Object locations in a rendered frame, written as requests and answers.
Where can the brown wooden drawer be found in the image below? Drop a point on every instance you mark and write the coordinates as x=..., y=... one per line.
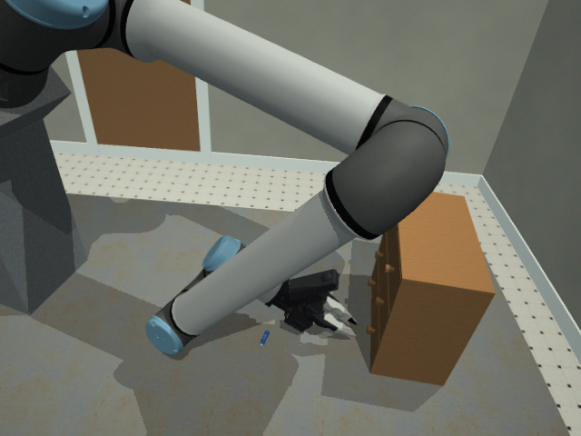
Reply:
x=393, y=268
x=375, y=282
x=391, y=236
x=384, y=257
x=374, y=331
x=383, y=305

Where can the brown wooden chest of drawers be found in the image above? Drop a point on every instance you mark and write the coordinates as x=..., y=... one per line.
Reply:
x=444, y=291

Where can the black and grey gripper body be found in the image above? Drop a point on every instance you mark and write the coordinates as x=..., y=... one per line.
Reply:
x=298, y=309

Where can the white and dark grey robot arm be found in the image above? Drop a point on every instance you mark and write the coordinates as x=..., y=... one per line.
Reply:
x=372, y=190

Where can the blue battery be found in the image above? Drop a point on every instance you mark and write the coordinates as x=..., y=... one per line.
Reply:
x=264, y=338

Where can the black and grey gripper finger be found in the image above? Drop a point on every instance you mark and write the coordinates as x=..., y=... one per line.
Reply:
x=334, y=307
x=330, y=325

